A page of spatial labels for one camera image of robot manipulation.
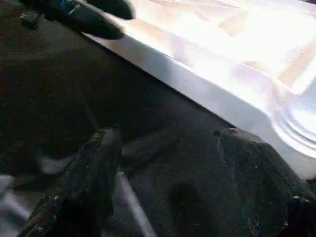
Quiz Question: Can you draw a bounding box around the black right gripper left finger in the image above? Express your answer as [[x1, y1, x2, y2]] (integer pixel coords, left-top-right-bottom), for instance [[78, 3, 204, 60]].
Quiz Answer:
[[22, 127, 123, 237]]

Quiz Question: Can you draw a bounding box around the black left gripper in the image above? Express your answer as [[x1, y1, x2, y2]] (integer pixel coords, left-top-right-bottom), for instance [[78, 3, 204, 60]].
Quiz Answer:
[[18, 0, 125, 40]]

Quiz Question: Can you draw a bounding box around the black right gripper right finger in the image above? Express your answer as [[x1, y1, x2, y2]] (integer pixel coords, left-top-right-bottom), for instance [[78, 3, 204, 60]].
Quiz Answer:
[[213, 127, 316, 237]]

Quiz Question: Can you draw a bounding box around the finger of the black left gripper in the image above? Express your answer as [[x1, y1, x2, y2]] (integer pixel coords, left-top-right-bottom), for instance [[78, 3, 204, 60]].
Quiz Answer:
[[87, 0, 136, 20]]

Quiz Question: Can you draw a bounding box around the white plastic table top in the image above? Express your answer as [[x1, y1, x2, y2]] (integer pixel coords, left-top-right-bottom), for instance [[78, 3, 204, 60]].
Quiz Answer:
[[83, 0, 316, 181]]

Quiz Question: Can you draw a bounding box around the black mat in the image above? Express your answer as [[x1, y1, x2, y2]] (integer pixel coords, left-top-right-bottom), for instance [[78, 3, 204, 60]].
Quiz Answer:
[[0, 0, 316, 237]]

